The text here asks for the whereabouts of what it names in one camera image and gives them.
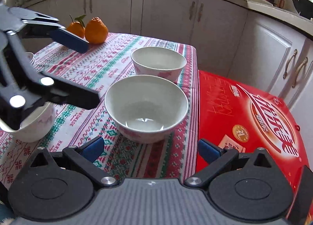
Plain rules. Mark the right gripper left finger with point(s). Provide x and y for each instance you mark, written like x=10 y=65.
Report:
x=81 y=159

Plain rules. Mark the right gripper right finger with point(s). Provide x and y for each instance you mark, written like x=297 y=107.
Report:
x=219 y=161

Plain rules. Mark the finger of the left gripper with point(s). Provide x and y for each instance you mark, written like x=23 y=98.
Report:
x=31 y=24
x=23 y=89

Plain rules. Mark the white floral bowl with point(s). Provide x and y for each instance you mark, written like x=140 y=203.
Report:
x=158 y=61
x=35 y=126
x=146 y=108

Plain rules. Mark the white kitchen cabinets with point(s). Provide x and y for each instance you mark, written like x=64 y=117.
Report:
x=253 y=43

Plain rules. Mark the patterned tablecloth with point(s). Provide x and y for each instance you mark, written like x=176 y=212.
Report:
x=97 y=69

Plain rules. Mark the red box beside table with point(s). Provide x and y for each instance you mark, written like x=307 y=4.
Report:
x=276 y=179

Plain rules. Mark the orange with leaf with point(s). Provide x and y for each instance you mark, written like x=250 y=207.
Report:
x=77 y=26

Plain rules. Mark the orange without leaf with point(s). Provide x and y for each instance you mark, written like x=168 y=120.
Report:
x=96 y=32

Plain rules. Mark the black wok pan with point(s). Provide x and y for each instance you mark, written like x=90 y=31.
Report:
x=304 y=8

